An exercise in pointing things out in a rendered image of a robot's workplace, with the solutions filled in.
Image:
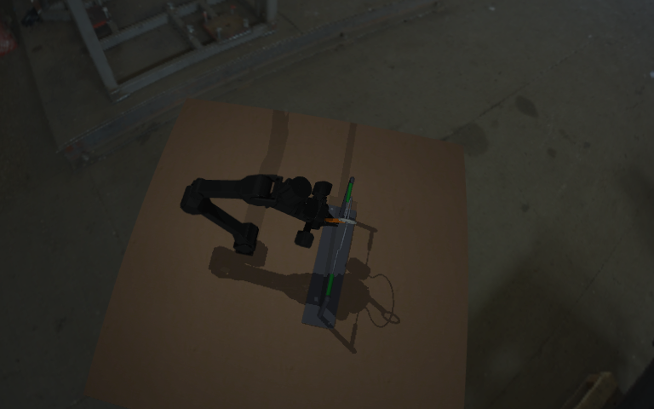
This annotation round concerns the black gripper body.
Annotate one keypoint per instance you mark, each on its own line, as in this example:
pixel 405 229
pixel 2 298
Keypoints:
pixel 305 238

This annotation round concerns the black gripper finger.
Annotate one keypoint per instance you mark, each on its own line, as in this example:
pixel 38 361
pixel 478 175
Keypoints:
pixel 328 215
pixel 325 223

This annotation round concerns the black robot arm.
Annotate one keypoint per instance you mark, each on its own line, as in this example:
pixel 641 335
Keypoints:
pixel 254 190

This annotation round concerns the orange handle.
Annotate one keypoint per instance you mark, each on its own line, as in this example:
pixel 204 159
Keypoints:
pixel 342 220

